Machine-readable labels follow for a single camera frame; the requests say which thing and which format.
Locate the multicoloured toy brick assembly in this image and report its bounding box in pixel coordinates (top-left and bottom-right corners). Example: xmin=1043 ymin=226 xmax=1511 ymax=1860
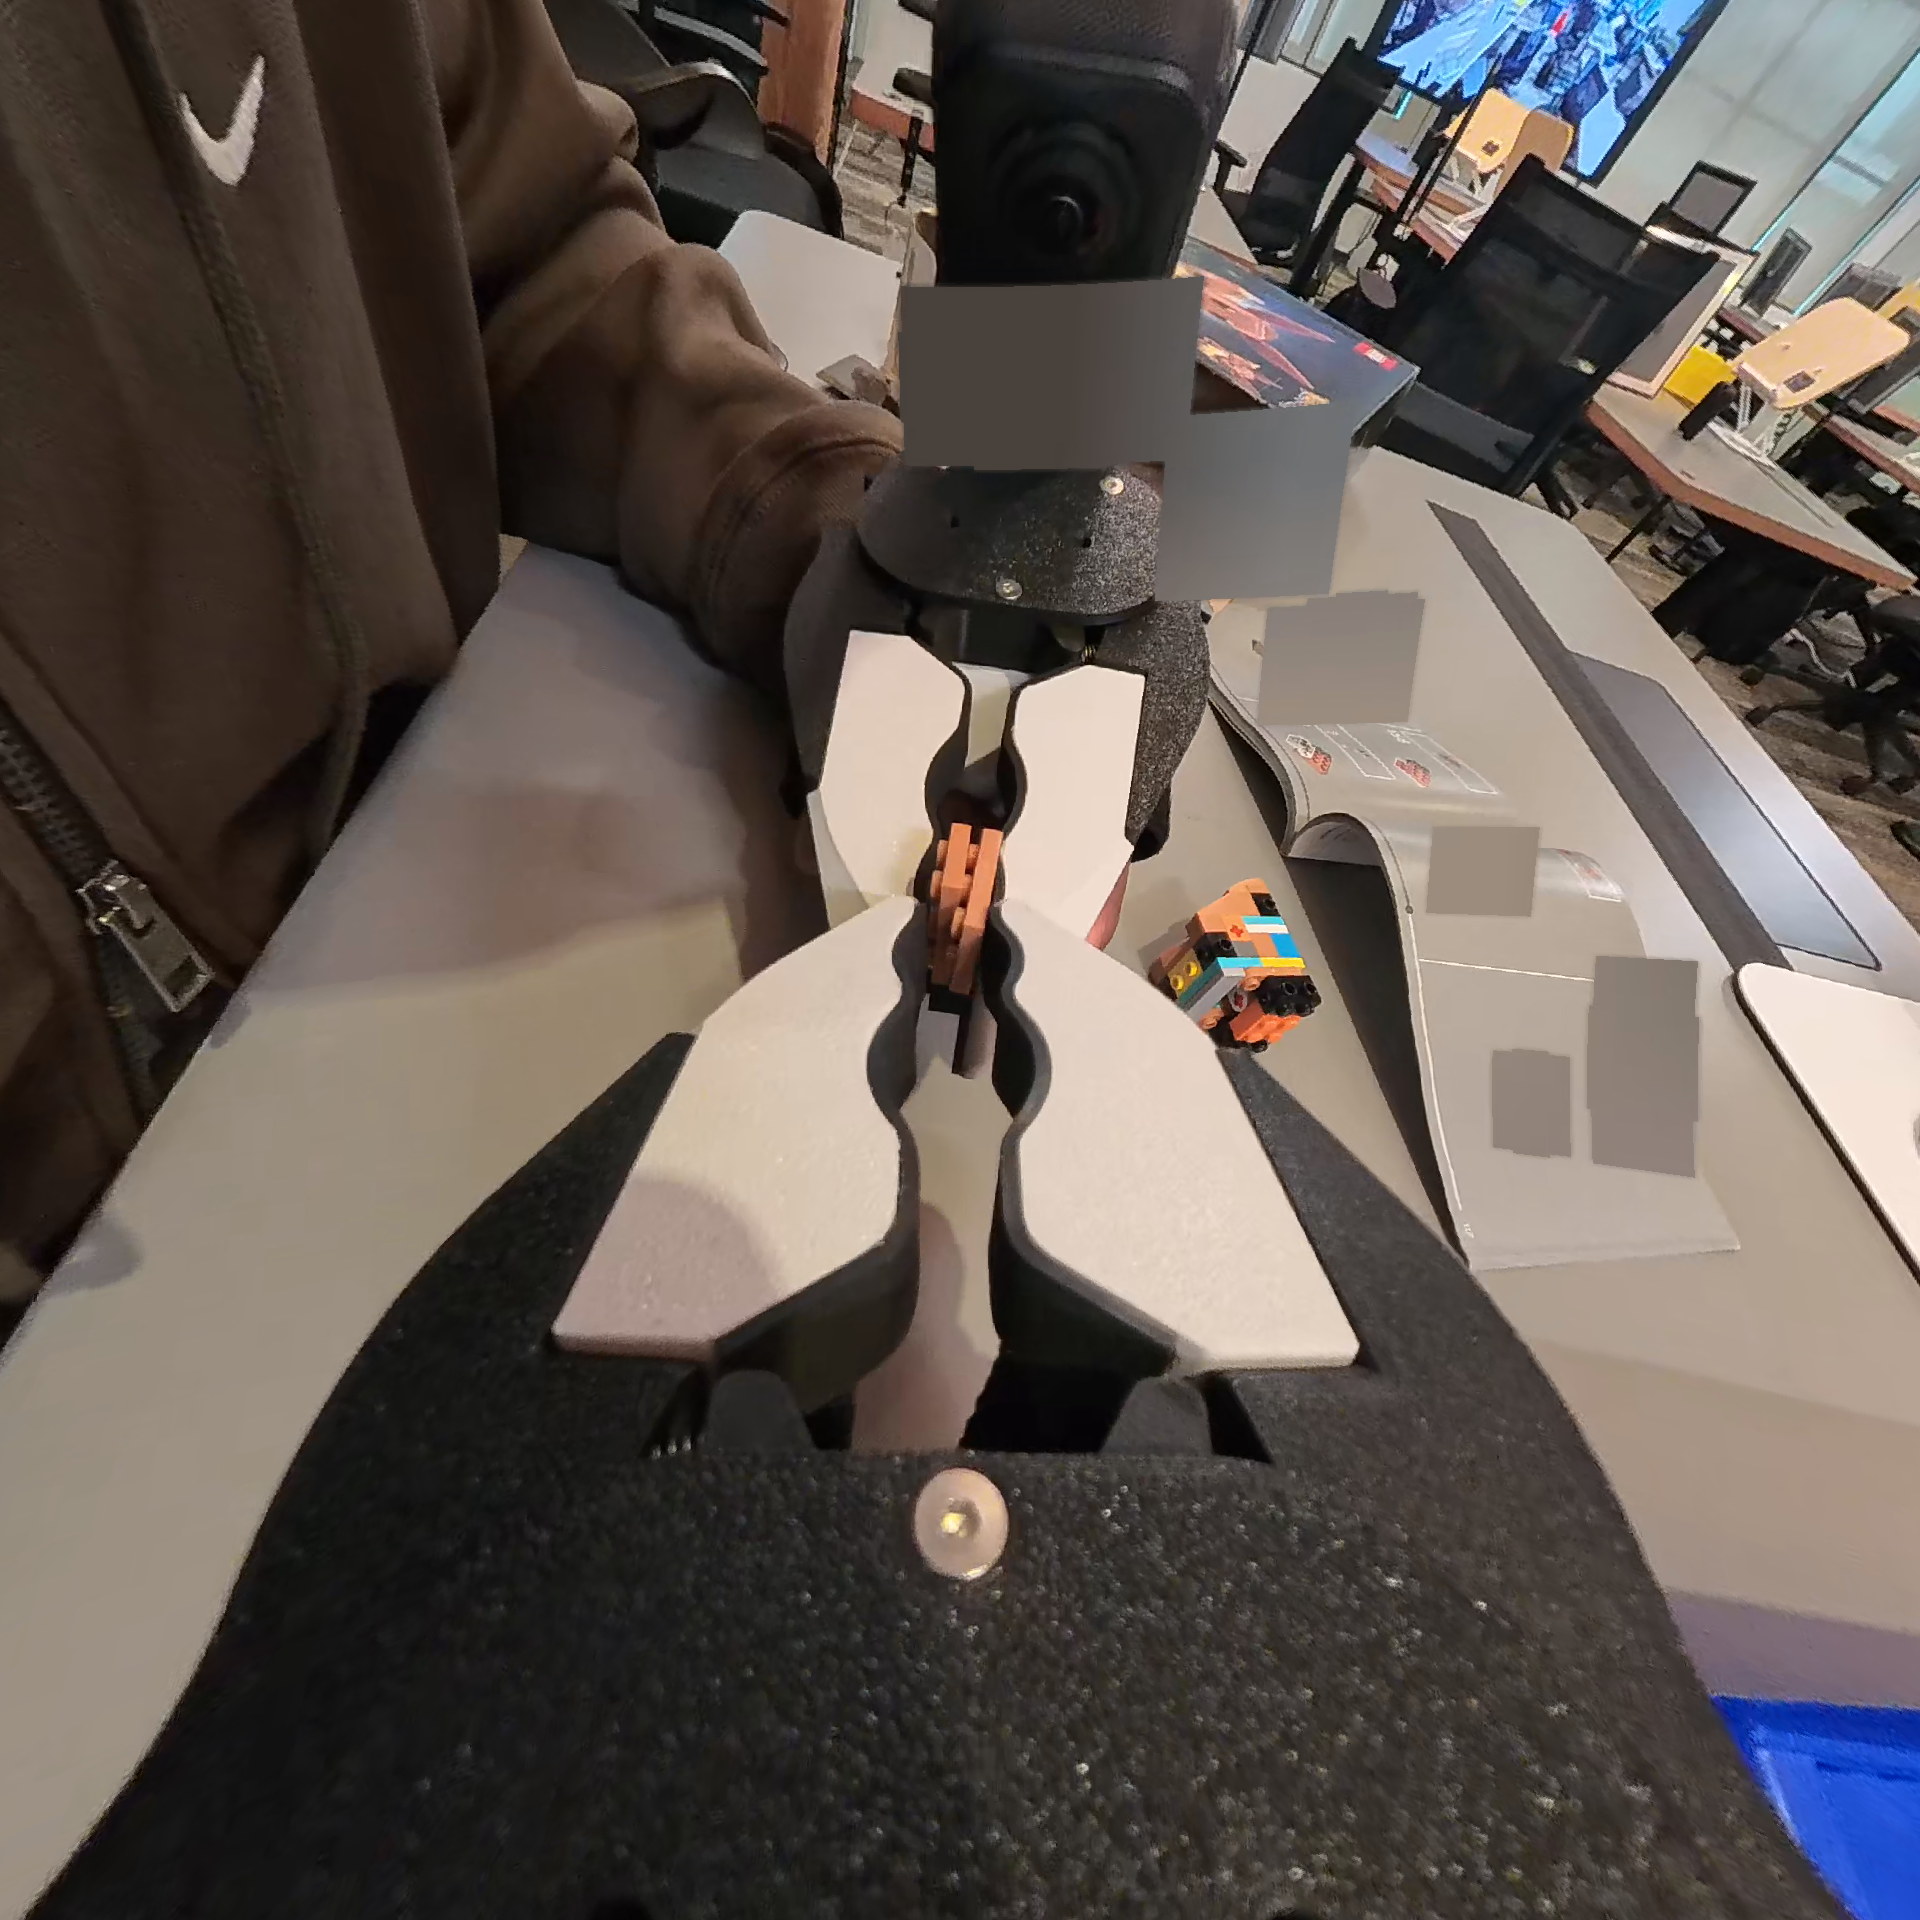
xmin=1152 ymin=877 xmax=1321 ymax=1052

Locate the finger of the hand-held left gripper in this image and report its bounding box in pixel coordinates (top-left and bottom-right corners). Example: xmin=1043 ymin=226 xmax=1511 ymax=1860
xmin=806 ymin=625 xmax=969 ymax=933
xmin=990 ymin=668 xmax=1142 ymax=938

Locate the wood-edged office desk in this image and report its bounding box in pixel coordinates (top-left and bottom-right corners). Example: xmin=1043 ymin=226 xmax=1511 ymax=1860
xmin=1591 ymin=382 xmax=1920 ymax=593

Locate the blue plastic bin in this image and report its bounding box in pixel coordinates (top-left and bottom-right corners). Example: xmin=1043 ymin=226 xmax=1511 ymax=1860
xmin=1709 ymin=1696 xmax=1920 ymax=1920

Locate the black office chair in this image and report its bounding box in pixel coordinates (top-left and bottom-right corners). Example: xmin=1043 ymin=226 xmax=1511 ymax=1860
xmin=556 ymin=0 xmax=841 ymax=241
xmin=1651 ymin=584 xmax=1920 ymax=781
xmin=1246 ymin=36 xmax=1396 ymax=256
xmin=1381 ymin=158 xmax=1718 ymax=496

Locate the grey instruction booklet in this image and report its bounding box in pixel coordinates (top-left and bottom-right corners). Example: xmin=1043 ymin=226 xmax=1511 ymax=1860
xmin=1207 ymin=661 xmax=1741 ymax=1273

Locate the large wall monitor screen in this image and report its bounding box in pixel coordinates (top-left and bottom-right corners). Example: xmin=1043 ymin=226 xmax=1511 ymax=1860
xmin=1376 ymin=0 xmax=1734 ymax=183

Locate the light wooden board stand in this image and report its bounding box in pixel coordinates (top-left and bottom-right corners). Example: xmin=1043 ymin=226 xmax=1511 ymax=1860
xmin=1739 ymin=296 xmax=1913 ymax=444

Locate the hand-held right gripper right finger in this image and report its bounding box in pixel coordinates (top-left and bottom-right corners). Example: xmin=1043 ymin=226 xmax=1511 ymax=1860
xmin=959 ymin=895 xmax=1364 ymax=1454

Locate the brown zip hoodie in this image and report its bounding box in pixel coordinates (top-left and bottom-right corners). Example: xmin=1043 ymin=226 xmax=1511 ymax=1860
xmin=0 ymin=0 xmax=632 ymax=1308

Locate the dark printed toy set box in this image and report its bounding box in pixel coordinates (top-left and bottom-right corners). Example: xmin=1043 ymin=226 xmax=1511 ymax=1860
xmin=1176 ymin=256 xmax=1419 ymax=452

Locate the grey desk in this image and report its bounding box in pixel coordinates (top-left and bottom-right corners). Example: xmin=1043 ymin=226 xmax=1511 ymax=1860
xmin=0 ymin=210 xmax=1920 ymax=1920

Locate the person's left forearm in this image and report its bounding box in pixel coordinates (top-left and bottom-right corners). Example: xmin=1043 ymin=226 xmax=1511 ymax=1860
xmin=495 ymin=240 xmax=902 ymax=677

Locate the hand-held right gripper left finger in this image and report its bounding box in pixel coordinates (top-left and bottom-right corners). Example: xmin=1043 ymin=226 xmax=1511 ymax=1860
xmin=548 ymin=895 xmax=924 ymax=1448

